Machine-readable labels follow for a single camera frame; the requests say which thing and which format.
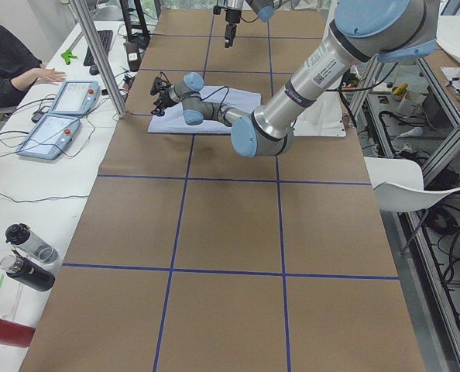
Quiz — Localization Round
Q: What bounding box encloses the red bottle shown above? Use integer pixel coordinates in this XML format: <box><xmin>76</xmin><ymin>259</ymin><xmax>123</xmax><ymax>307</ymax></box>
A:
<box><xmin>0</xmin><ymin>319</ymin><xmax>36</xmax><ymax>348</ymax></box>

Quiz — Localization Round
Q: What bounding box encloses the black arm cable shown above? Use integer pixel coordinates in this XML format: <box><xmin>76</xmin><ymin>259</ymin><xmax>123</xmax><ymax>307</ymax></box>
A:
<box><xmin>160</xmin><ymin>71</ymin><xmax>231</xmax><ymax>117</ymax></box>

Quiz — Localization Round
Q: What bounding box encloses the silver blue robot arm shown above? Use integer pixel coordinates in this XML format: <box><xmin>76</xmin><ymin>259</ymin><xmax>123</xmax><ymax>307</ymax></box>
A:
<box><xmin>213</xmin><ymin>0</ymin><xmax>300</xmax><ymax>48</ymax></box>
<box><xmin>150</xmin><ymin>0</ymin><xmax>439</xmax><ymax>157</ymax></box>

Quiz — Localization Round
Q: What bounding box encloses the black computer mouse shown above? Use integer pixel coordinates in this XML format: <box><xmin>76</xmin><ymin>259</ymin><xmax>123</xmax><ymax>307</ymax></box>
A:
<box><xmin>88</xmin><ymin>64</ymin><xmax>100</xmax><ymax>76</ymax></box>

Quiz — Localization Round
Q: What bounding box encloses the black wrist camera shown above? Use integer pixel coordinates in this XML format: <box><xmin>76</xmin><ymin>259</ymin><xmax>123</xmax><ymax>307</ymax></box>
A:
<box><xmin>150</xmin><ymin>71</ymin><xmax>172</xmax><ymax>96</ymax></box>

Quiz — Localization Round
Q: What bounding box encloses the black keyboard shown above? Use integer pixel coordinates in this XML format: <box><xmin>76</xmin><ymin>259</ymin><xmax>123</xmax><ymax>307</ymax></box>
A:
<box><xmin>83</xmin><ymin>29</ymin><xmax>115</xmax><ymax>67</ymax></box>

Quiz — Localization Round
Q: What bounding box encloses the blue striped button shirt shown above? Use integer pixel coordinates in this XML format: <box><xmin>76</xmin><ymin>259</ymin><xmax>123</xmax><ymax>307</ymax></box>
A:
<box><xmin>147</xmin><ymin>84</ymin><xmax>263</xmax><ymax>136</ymax></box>

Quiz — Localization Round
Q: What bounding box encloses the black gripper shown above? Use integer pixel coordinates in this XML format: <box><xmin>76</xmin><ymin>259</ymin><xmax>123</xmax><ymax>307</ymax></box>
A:
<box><xmin>224</xmin><ymin>7</ymin><xmax>241</xmax><ymax>48</ymax></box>
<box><xmin>151</xmin><ymin>91</ymin><xmax>176</xmax><ymax>116</ymax></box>

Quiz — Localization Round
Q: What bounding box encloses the aluminium frame post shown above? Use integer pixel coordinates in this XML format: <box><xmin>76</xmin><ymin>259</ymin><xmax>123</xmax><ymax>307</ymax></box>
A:
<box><xmin>70</xmin><ymin>0</ymin><xmax>126</xmax><ymax>119</ymax></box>

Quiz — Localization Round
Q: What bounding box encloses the person's hand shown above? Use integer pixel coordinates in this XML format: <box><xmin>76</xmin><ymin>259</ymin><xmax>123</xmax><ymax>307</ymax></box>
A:
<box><xmin>33</xmin><ymin>68</ymin><xmax>66</xmax><ymax>82</ymax></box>

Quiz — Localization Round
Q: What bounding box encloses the black box white label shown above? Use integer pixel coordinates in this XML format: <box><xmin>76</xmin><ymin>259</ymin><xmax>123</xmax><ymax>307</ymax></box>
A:
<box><xmin>124</xmin><ymin>41</ymin><xmax>142</xmax><ymax>72</ymax></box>

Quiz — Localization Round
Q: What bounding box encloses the clear bottle black lid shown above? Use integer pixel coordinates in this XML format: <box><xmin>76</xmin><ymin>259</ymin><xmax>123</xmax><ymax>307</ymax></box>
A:
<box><xmin>5</xmin><ymin>223</ymin><xmax>59</xmax><ymax>264</ymax></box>

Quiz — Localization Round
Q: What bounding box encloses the person in black top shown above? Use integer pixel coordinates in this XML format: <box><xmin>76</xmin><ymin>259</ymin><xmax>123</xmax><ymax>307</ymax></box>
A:
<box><xmin>0</xmin><ymin>25</ymin><xmax>44</xmax><ymax>108</ymax></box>

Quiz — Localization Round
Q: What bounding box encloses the white plastic chair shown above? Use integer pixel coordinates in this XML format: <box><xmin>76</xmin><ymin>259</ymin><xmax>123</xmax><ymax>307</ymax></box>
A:
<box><xmin>364</xmin><ymin>157</ymin><xmax>460</xmax><ymax>212</ymax></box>

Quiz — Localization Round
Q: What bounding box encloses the lower teach pendant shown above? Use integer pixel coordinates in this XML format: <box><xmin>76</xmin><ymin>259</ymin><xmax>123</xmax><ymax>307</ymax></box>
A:
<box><xmin>16</xmin><ymin>114</ymin><xmax>81</xmax><ymax>160</ymax></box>

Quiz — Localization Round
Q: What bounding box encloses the upper teach pendant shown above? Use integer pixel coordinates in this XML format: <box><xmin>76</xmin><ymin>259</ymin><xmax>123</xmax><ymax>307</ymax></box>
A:
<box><xmin>48</xmin><ymin>81</ymin><xmax>101</xmax><ymax>116</ymax></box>

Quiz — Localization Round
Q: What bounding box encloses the teach pendant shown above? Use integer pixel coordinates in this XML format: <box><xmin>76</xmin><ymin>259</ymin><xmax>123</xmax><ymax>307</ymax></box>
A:
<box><xmin>16</xmin><ymin>114</ymin><xmax>81</xmax><ymax>160</ymax></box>
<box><xmin>48</xmin><ymin>81</ymin><xmax>101</xmax><ymax>116</ymax></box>

